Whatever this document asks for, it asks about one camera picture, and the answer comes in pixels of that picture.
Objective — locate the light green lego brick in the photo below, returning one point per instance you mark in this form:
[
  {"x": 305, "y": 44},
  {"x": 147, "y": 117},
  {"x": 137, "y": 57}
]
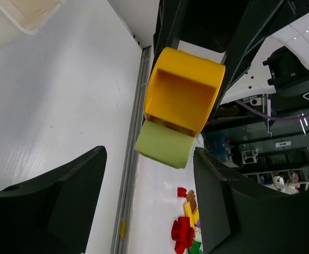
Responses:
[{"x": 164, "y": 145}]

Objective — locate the red lego pile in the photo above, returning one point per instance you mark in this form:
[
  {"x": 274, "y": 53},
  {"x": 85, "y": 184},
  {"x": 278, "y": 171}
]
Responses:
[{"x": 186, "y": 227}]

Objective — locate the yellow curved lego brick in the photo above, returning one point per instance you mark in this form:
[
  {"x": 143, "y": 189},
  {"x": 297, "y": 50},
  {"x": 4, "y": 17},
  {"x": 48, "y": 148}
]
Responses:
[{"x": 182, "y": 90}]

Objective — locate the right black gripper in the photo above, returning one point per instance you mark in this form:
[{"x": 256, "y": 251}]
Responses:
[{"x": 215, "y": 24}]

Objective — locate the aluminium rail right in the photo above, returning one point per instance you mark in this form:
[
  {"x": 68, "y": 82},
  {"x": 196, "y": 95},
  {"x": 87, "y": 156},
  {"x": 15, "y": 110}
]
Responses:
[{"x": 124, "y": 206}]

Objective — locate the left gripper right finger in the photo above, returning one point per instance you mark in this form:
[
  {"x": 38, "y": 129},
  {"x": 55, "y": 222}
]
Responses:
[{"x": 239, "y": 215}]

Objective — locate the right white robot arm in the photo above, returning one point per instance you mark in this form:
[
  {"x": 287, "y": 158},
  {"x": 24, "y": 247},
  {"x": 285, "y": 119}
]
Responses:
[{"x": 209, "y": 53}]

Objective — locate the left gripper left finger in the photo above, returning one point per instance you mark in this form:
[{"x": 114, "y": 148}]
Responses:
[{"x": 53, "y": 212}]

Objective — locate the small white container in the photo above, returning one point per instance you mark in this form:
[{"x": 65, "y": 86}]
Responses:
[{"x": 20, "y": 18}]

